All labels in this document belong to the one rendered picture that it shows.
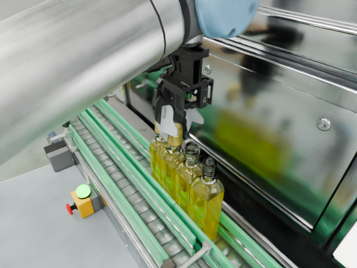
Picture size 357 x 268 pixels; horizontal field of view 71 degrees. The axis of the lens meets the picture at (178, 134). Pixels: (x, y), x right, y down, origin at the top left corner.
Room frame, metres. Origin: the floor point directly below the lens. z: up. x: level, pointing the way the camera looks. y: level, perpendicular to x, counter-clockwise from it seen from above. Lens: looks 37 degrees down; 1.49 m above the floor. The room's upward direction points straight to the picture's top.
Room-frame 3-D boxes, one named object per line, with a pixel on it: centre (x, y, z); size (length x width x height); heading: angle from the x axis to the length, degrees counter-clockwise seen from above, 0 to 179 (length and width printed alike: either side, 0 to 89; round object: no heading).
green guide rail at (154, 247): (0.95, 0.55, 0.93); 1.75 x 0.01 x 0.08; 37
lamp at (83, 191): (0.54, 0.31, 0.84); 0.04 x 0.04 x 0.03
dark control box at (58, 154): (0.76, 0.49, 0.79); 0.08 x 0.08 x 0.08; 37
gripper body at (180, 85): (0.43, -0.01, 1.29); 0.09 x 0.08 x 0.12; 38
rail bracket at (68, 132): (0.69, 0.40, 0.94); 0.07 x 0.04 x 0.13; 127
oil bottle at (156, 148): (0.50, 0.04, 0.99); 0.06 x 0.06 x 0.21; 37
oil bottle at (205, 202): (0.36, -0.06, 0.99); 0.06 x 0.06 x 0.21; 38
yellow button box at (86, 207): (0.54, 0.31, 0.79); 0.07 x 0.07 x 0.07; 37
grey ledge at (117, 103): (1.00, 0.29, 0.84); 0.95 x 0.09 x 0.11; 37
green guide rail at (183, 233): (1.00, 0.50, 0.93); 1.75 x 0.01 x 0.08; 37
